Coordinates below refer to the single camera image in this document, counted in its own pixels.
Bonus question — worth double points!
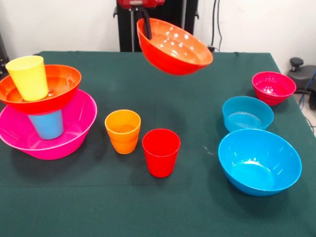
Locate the blue cable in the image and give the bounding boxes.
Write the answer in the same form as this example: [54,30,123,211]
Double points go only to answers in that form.
[298,70,316,111]

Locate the small blue bowl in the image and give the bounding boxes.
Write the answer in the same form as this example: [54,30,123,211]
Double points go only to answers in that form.
[222,96,275,133]

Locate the large pink bowl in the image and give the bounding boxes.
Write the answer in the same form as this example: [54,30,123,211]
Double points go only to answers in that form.
[0,89,98,160]

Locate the orange-red bowl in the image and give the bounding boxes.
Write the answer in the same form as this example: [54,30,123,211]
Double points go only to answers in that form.
[0,64,82,115]
[136,17,214,76]

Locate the yellow cup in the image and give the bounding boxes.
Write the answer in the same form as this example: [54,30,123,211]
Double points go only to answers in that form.
[5,55,49,102]

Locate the blue cup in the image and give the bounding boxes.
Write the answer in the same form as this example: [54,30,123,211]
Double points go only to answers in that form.
[27,110,64,140]

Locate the red cup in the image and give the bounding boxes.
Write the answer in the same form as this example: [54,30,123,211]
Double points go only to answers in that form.
[142,128,181,178]

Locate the small magenta bowl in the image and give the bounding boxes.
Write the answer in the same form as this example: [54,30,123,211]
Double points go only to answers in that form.
[252,71,297,107]

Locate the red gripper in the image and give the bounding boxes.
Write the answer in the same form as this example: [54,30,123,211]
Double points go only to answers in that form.
[118,0,165,40]

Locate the black cable with adapter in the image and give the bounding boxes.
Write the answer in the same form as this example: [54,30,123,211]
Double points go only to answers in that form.
[195,0,224,53]

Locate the orange cup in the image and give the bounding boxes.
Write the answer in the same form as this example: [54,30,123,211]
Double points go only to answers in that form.
[104,109,142,144]
[110,135,139,155]

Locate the dark green tablecloth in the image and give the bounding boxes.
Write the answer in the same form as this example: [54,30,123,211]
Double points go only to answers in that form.
[0,51,316,237]

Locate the large blue bowl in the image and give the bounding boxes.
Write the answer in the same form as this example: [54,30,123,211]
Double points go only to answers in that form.
[218,128,303,197]

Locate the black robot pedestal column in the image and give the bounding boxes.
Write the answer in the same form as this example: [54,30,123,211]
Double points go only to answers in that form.
[116,0,199,52]

